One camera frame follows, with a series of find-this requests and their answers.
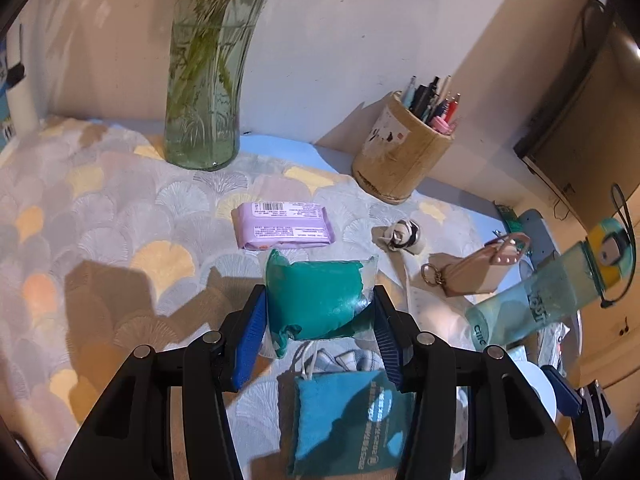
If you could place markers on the white lamp post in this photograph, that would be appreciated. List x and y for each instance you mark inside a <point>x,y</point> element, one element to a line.
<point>20,105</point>

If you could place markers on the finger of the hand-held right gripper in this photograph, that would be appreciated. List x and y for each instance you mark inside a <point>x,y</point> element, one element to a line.
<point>565,392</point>
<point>597,400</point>

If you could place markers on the fan-patterned tablecloth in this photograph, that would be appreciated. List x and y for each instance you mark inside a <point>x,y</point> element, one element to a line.
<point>100,240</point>

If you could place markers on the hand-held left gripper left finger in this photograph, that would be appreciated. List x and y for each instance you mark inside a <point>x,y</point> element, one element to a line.
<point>250,340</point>

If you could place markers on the blue cover book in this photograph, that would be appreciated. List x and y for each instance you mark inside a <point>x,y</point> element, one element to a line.
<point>4,90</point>

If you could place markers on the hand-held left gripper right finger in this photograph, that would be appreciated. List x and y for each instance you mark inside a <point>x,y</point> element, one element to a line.
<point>387,340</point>

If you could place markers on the purple tissue pack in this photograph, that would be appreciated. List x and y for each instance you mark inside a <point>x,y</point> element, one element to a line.
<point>282,225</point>

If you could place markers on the round blue tape box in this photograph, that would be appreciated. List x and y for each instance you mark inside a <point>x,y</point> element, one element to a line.
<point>535,385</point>

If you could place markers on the dark monitor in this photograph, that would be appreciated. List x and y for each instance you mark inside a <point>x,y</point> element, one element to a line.
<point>590,125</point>

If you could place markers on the green packet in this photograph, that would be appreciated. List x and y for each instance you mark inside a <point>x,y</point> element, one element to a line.
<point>315,300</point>

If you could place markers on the glass vase with green stems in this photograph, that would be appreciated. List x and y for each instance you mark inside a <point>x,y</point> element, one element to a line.
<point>207,85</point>

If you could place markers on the teal water bottle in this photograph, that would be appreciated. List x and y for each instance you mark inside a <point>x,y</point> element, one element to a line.
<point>540,290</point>

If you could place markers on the bamboo pen holder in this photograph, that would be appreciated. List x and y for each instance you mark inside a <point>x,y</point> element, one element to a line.
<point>400,155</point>

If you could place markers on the bunch of pens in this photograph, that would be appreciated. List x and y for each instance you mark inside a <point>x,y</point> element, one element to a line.
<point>432,100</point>

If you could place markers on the teal cloth pouch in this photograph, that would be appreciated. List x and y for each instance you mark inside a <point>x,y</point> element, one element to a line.
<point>345,420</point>

